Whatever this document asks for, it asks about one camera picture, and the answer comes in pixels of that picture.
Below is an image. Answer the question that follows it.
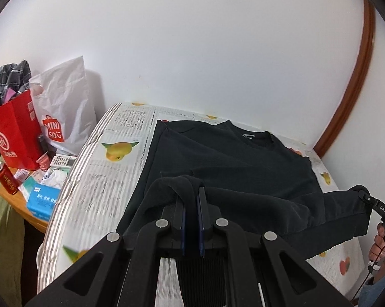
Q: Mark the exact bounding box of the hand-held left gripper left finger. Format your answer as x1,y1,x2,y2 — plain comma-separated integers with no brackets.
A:
21,195,188,307

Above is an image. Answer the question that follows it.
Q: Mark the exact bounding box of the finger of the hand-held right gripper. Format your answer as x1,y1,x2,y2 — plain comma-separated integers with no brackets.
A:
355,187,378,206

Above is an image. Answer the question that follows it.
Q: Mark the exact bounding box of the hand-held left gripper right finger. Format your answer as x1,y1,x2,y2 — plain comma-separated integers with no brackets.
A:
196,188,354,307

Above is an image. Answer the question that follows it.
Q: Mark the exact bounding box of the black sweatshirt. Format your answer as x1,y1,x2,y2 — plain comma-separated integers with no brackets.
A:
116,119,372,259

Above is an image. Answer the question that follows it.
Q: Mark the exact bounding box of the person's right hand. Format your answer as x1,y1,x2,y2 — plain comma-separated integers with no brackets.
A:
370,222,385,263

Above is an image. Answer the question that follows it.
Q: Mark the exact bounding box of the person's jeans leg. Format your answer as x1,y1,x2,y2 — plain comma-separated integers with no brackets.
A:
355,272,385,307

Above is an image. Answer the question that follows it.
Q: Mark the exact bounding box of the fruit print tablecloth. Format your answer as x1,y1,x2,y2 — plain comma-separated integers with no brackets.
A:
36,102,367,301

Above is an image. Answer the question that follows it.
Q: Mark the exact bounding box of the white remote control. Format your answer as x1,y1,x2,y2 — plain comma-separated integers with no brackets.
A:
50,155,78,168

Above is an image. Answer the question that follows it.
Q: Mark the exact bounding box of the crumpled white tissue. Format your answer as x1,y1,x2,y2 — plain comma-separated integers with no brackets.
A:
43,169,68,188

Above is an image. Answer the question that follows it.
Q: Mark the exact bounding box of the blue tissue pack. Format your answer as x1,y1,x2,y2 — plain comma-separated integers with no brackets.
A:
26,184,62,221

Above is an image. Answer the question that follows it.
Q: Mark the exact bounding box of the teal and white packet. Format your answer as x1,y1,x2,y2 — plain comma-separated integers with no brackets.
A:
20,177,42,199

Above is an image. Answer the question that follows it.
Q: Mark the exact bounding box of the wooden side table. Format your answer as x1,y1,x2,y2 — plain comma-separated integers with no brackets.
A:
0,166,57,234

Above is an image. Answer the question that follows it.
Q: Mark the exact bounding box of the white plastic shopping bag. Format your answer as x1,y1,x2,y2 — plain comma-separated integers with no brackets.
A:
29,56,98,156

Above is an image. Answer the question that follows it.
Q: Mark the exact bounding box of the red drink can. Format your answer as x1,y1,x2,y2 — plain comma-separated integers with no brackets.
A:
0,161,19,195

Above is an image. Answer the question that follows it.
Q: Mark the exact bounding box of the green cloth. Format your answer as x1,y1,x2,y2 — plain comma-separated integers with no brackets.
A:
0,179,25,298

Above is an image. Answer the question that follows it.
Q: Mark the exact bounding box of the red paper bag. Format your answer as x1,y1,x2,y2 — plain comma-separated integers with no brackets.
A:
0,89,44,171

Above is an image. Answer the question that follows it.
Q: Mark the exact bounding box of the plaid cloth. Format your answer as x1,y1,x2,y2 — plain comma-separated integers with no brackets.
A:
0,59,32,109

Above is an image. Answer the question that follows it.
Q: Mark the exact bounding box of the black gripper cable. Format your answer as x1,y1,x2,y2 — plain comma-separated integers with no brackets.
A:
352,230,385,304

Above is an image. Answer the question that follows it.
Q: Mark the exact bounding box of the brown wooden door frame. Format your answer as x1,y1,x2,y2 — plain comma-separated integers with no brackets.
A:
313,0,376,159

